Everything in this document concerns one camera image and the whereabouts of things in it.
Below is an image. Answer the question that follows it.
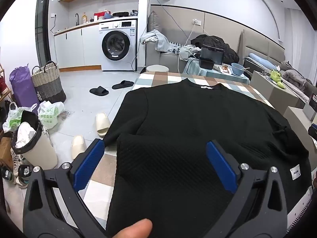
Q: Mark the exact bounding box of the pale grey clothes pile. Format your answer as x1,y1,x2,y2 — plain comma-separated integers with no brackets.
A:
171,43,201,61

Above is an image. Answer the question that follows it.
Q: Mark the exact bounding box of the cream trash bin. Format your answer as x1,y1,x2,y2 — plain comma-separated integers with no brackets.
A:
11,111,58,170

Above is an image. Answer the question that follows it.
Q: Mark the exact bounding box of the person's left hand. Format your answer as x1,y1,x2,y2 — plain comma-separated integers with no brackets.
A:
109,219,153,238

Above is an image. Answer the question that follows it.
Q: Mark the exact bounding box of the checkered tablecloth table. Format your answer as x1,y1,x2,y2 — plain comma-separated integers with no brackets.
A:
53,71,315,228

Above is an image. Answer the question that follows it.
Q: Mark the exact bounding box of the grey blanket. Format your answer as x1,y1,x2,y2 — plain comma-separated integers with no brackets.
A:
280,61,314,97

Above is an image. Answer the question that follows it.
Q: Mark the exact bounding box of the white kitchen base cabinet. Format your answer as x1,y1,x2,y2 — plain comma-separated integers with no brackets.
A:
54,21,102,72

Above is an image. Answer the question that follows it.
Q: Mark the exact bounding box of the shallow black tray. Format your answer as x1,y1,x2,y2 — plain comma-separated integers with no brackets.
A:
199,57,215,70

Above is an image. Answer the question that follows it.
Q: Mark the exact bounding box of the round white stool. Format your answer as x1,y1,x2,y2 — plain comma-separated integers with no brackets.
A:
147,65,168,73

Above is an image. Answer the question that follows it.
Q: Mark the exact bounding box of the tall black container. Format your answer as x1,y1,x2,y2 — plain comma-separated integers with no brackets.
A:
200,44,225,66

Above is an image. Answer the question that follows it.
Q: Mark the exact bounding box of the white sneaker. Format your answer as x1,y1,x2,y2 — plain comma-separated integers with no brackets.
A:
11,149,32,189

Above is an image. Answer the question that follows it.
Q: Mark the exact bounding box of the white washing machine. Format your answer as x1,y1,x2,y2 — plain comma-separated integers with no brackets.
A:
99,19,138,71

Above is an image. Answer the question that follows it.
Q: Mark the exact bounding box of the black jacket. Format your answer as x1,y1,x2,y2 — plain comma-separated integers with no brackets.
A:
191,34,240,65

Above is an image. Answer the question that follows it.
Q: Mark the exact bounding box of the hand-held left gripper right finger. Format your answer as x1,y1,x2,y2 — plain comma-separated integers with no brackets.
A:
198,140,289,238

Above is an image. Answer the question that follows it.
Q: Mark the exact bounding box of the black slipper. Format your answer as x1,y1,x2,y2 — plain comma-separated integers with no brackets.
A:
89,86,109,96
112,80,135,90

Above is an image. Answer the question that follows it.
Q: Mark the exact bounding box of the cream slipper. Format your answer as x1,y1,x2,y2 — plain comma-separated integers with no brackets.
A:
95,112,111,137
71,135,87,159

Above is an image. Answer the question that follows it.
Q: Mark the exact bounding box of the red box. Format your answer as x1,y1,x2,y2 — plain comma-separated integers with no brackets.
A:
94,11,111,20

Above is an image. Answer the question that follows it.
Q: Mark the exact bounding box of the grey sofa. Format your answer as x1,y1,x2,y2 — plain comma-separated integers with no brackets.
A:
145,11,285,76

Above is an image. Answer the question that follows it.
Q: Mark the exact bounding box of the dark glass door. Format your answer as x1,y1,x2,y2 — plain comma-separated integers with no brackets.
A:
35,0,52,67

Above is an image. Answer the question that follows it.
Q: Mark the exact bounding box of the blue cable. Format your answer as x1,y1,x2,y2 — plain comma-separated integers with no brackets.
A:
146,0,185,45

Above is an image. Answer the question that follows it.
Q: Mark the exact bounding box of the teal checked cloth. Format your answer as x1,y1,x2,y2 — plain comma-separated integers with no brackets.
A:
184,57,250,85

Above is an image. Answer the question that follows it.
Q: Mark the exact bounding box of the light blue garment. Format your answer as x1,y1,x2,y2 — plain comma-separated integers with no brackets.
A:
140,29,171,52

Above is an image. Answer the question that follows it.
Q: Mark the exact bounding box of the grey box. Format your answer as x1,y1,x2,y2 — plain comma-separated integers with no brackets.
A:
250,71,300,108

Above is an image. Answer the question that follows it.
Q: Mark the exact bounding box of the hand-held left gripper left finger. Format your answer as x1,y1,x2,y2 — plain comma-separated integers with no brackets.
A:
22,138,109,238

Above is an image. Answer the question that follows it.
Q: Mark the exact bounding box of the food package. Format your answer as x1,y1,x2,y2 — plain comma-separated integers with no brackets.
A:
214,64,233,74

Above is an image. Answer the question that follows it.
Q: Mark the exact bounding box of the purple bag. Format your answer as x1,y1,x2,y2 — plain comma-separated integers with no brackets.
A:
9,64,40,114

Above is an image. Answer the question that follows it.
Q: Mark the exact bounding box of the light blue pillow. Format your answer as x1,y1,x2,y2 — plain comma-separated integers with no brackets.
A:
248,53,276,70

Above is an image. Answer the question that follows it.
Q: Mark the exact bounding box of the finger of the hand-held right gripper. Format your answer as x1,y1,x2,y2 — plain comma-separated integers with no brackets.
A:
308,123,317,142

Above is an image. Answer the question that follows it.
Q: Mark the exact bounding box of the woven laundry basket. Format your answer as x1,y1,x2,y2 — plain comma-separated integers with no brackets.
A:
31,61,67,104

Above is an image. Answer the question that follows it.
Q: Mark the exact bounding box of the green printed plastic bag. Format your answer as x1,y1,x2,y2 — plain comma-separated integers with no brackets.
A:
38,100,64,129
2,103,37,133

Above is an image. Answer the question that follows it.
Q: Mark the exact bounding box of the blue bowl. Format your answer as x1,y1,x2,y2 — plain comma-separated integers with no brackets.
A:
231,63,246,77

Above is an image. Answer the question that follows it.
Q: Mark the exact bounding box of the wooden shoe rack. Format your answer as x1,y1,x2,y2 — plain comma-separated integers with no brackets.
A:
0,64,13,105

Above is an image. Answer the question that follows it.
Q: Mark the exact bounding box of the green toy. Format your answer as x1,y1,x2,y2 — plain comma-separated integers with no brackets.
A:
269,69,285,88

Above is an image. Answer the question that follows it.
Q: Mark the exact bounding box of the black knit sweater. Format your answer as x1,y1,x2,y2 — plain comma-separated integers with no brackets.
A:
103,78,313,238

